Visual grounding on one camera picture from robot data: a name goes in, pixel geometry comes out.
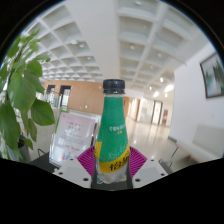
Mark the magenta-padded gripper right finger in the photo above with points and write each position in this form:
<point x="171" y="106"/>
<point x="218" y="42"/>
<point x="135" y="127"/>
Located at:
<point x="137" y="162"/>

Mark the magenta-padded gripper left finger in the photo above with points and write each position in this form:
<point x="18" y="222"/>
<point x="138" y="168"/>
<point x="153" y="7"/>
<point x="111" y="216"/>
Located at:
<point x="85" y="163"/>

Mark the green drink bottle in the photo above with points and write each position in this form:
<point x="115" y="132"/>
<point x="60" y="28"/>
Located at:
<point x="112" y="133"/>

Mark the clear acrylic sign stand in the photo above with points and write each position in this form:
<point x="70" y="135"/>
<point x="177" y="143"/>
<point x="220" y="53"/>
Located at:
<point x="71" y="136"/>

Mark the long white bench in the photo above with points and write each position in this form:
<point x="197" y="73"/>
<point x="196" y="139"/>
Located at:
<point x="200" y="143"/>

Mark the green potted plant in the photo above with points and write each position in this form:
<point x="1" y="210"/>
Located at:
<point x="20" y="90"/>

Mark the framed landscape picture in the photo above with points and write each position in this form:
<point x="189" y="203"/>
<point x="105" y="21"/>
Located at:
<point x="213" y="76"/>

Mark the group of ceiling lights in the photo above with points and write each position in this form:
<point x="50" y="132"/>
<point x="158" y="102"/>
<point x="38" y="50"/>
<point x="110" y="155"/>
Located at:
<point x="132" y="46"/>

